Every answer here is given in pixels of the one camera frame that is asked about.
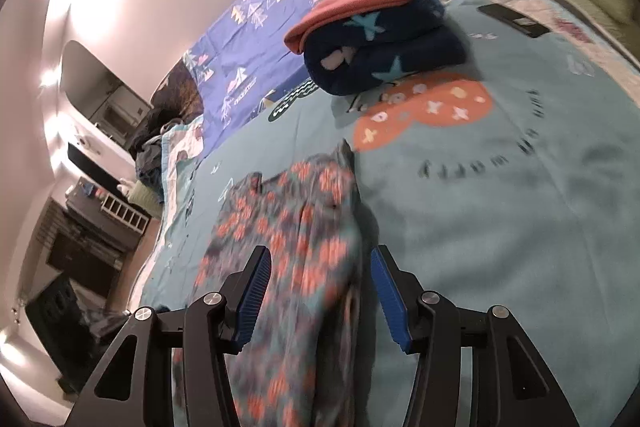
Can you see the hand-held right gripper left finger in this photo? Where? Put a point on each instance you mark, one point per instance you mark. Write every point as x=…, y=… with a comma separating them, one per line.
x=255, y=292

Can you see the white slatted rack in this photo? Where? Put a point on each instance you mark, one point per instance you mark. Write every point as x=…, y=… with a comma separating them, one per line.
x=125, y=212

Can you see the floral teal garment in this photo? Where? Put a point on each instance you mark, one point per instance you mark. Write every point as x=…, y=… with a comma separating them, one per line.
x=310, y=227

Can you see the teal printed blanket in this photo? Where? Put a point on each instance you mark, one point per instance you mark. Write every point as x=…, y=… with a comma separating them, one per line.
x=500, y=207

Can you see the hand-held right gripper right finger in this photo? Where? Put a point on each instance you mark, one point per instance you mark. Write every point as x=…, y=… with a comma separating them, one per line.
x=392, y=302

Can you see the white patterned quilt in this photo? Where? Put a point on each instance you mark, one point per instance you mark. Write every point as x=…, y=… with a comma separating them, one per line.
x=172, y=147

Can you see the black phone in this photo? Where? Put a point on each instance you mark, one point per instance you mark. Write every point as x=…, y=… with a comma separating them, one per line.
x=510, y=19

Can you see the grey wall cabinet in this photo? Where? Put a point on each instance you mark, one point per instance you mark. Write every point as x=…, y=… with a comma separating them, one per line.
x=110, y=102

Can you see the dark photo-print sheet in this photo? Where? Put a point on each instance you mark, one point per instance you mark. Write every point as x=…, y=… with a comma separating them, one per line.
x=177, y=92

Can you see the pile of dark clothes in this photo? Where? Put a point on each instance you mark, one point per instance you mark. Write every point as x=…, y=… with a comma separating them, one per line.
x=150, y=142

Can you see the dark cabinet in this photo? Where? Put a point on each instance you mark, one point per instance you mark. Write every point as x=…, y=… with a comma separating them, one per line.
x=75, y=257

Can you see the folded pink garment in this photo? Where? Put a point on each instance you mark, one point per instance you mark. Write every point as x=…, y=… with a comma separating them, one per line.
x=350, y=7

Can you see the pale patterned bedsheet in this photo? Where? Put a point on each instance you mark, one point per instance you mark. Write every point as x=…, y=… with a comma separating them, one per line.
x=590, y=32

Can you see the folded navy star-print garment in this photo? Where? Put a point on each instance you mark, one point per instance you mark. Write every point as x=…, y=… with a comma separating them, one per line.
x=425, y=47

